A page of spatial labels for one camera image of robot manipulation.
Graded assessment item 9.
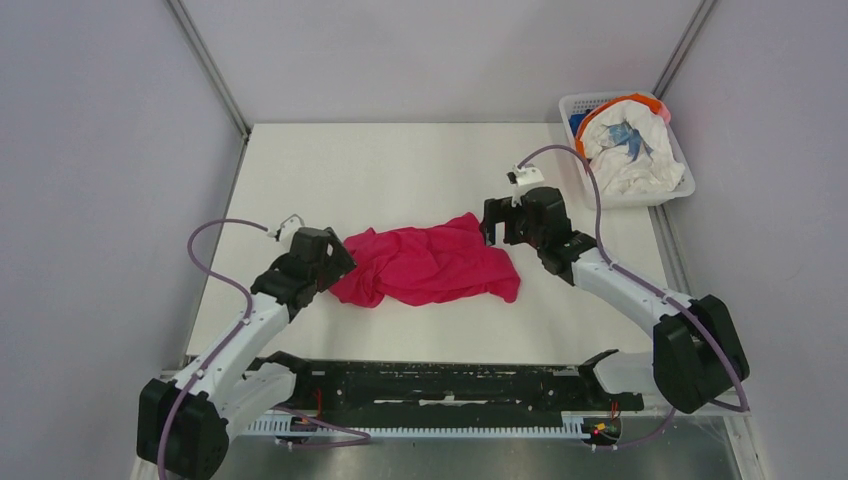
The white plastic basket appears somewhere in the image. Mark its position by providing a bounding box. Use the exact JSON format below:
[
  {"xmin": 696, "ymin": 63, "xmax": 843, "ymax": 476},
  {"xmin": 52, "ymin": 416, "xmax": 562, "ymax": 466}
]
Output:
[{"xmin": 559, "ymin": 91, "xmax": 696, "ymax": 209}]

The pink t shirt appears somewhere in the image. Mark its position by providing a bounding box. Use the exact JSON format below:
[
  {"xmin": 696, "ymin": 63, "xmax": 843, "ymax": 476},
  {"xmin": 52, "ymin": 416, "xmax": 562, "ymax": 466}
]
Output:
[{"xmin": 330, "ymin": 212, "xmax": 521, "ymax": 308}]

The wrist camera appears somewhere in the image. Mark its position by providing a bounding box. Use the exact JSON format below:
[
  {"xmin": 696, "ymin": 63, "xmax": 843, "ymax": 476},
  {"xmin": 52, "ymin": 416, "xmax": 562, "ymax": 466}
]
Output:
[
  {"xmin": 267, "ymin": 214, "xmax": 305, "ymax": 243},
  {"xmin": 507, "ymin": 165, "xmax": 545, "ymax": 189}
]

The white cable duct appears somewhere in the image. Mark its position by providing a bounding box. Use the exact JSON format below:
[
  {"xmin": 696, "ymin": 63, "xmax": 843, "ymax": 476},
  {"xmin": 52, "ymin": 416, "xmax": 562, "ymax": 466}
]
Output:
[{"xmin": 242, "ymin": 414, "xmax": 591, "ymax": 440}]

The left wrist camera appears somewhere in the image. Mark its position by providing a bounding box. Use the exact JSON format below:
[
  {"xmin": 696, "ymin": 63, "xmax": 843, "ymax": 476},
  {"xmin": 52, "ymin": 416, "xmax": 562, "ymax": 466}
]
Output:
[{"xmin": 267, "ymin": 214, "xmax": 305, "ymax": 243}]

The right aluminium corner post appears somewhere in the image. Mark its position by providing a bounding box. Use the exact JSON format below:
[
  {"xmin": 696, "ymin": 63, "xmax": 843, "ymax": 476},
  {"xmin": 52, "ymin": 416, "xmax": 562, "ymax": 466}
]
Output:
[{"xmin": 652, "ymin": 0, "xmax": 719, "ymax": 99}]

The left aluminium corner post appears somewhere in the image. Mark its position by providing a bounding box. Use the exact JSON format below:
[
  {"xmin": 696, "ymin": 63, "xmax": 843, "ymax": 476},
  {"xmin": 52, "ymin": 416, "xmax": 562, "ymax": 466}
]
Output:
[{"xmin": 164, "ymin": 0, "xmax": 252, "ymax": 142}]

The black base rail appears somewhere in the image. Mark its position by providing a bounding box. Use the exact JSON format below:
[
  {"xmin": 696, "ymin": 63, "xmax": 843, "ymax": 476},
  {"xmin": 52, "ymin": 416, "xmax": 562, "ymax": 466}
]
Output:
[{"xmin": 285, "ymin": 360, "xmax": 644, "ymax": 428}]

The aluminium corner post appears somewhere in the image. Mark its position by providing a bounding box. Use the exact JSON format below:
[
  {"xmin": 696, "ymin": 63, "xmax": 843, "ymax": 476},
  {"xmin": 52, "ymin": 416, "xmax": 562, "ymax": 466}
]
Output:
[
  {"xmin": 164, "ymin": 0, "xmax": 252, "ymax": 142},
  {"xmin": 652, "ymin": 0, "xmax": 719, "ymax": 99}
]

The blue garment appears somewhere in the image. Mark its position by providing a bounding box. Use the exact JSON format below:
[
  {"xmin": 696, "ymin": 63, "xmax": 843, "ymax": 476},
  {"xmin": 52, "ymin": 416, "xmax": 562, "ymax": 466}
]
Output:
[{"xmin": 568, "ymin": 110, "xmax": 590, "ymax": 137}]

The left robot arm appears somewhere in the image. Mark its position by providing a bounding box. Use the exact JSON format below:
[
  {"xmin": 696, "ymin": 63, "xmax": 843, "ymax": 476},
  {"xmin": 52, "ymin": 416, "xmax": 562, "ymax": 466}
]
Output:
[{"xmin": 136, "ymin": 226, "xmax": 356, "ymax": 479}]

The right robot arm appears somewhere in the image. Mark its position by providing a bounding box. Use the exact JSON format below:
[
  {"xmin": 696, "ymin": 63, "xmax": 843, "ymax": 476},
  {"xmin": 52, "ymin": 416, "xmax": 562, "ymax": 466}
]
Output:
[{"xmin": 480, "ymin": 187, "xmax": 750, "ymax": 414}]

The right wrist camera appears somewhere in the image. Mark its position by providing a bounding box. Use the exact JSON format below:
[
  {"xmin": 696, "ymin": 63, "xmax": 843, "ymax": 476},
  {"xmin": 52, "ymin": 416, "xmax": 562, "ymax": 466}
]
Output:
[{"xmin": 507, "ymin": 165, "xmax": 545, "ymax": 189}]

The white t shirt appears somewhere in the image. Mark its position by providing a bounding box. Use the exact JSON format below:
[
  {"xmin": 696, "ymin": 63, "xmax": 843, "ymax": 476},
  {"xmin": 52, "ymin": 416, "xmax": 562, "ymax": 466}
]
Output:
[{"xmin": 575, "ymin": 93, "xmax": 686, "ymax": 196}]

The orange t shirt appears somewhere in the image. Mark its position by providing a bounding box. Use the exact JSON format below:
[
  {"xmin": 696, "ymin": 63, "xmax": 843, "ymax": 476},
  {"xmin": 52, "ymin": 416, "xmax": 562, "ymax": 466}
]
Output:
[{"xmin": 574, "ymin": 93, "xmax": 671, "ymax": 160}]

